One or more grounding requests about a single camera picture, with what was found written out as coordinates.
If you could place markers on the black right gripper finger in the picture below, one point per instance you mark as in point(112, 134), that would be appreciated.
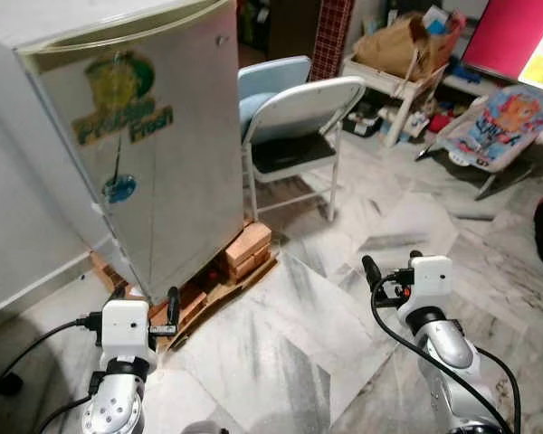
point(372, 271)
point(415, 256)

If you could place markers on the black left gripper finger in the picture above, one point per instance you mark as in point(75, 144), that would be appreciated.
point(120, 291)
point(174, 307)

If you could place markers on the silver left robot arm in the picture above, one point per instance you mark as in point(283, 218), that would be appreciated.
point(113, 407)

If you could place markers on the silver fridge door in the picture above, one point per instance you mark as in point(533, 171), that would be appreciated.
point(190, 181)

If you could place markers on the silver mini fridge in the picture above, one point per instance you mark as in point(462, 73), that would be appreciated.
point(18, 163)

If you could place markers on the green cartoon fridge sticker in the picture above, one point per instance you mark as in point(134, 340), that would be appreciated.
point(118, 86)

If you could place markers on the orange brick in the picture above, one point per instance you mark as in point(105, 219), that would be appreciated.
point(192, 306)
point(250, 244)

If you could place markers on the brown wooden base board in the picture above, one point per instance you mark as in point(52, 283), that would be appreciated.
point(235, 282)

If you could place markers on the grey left robot leg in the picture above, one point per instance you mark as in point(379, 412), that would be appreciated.
point(199, 428)

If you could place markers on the black storage crate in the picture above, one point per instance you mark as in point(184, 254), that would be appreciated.
point(362, 122)

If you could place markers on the colourful printed baby bouncer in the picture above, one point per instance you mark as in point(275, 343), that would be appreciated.
point(498, 127)

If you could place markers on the white small table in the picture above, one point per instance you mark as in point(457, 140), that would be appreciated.
point(394, 86)

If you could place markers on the white metal folding chair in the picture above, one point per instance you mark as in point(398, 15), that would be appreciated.
point(299, 108)

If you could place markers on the brown paper bag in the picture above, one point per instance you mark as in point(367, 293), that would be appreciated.
point(394, 45)

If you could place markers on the light blue chair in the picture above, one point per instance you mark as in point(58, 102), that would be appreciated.
point(271, 72)

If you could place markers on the red tiled pillar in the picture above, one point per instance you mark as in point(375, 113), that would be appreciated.
point(330, 36)

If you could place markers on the pink flat board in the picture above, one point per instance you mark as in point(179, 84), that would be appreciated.
point(511, 32)

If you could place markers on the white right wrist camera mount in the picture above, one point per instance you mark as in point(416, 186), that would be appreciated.
point(432, 282)

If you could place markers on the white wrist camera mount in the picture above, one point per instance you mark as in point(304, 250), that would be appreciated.
point(432, 282)
point(127, 327)

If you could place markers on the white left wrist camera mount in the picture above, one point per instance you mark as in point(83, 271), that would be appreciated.
point(127, 327)

